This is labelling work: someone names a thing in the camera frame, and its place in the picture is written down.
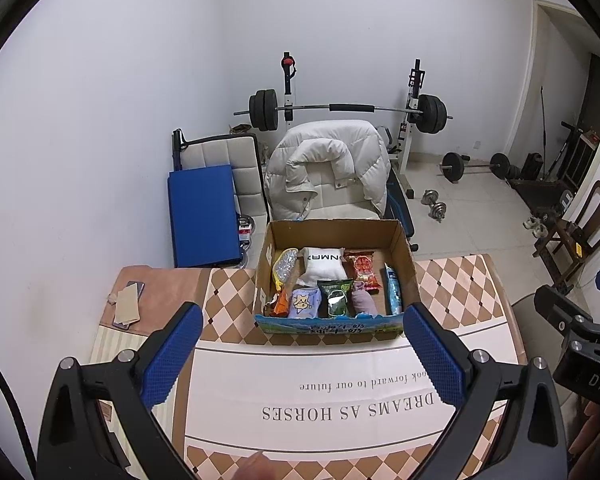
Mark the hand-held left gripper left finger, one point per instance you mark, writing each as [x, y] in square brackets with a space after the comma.
[172, 355]

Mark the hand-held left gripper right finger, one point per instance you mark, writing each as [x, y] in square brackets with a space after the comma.
[432, 355]

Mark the blue white tube packet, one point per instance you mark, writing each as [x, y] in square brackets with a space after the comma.
[392, 290]

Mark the grey cloth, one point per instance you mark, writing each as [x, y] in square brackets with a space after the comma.
[364, 302]

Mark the printed cardboard box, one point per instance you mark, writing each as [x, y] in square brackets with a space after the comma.
[330, 329]

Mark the green snack packet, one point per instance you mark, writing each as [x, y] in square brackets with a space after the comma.
[336, 300]

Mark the red snack packet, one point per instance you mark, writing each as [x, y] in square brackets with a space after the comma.
[364, 267]

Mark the orange snack packet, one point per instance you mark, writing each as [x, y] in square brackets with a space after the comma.
[281, 305]

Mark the purple cartoon snack packet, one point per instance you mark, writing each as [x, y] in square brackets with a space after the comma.
[304, 305]

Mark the yellow silver snack packet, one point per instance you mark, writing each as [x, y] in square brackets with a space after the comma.
[285, 266]

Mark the white pillow packet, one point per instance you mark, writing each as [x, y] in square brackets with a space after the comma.
[322, 260]

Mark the person's right hand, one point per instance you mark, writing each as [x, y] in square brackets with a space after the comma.
[587, 435]

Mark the person's left hand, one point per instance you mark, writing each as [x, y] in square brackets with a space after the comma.
[257, 467]

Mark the beige seat chair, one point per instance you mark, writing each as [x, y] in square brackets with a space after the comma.
[522, 310]

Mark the cream striped table mat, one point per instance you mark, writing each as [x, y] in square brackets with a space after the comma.
[115, 345]

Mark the brown table mat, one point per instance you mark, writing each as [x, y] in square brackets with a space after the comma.
[175, 295]

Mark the small cardboard piece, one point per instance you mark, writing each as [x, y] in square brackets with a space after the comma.
[127, 305]

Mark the smartphone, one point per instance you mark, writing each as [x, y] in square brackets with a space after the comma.
[139, 287]

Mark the pair of white shoes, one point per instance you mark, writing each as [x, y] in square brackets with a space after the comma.
[536, 226]

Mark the checkered printed tablecloth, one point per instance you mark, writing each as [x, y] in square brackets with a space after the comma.
[330, 375]

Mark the dark workout bench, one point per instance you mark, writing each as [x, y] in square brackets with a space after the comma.
[542, 192]

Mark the black weight block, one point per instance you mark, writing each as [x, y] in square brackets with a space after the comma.
[532, 166]

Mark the chrome dumbbell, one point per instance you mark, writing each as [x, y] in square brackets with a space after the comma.
[438, 211]
[429, 195]

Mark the blue folding mat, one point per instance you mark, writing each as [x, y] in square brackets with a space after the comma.
[205, 215]

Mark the red white box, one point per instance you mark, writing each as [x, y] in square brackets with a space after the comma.
[245, 230]

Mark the short barbell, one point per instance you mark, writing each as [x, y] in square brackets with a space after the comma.
[452, 166]

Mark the white padded bench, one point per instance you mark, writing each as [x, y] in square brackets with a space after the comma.
[240, 155]

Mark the white puffer jacket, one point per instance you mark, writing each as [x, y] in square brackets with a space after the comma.
[330, 160]

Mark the barbell with black plates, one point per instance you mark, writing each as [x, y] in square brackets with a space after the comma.
[262, 110]

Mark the white barbell rack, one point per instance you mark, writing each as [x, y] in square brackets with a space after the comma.
[287, 82]

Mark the black metal frame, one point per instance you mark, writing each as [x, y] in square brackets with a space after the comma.
[570, 147]

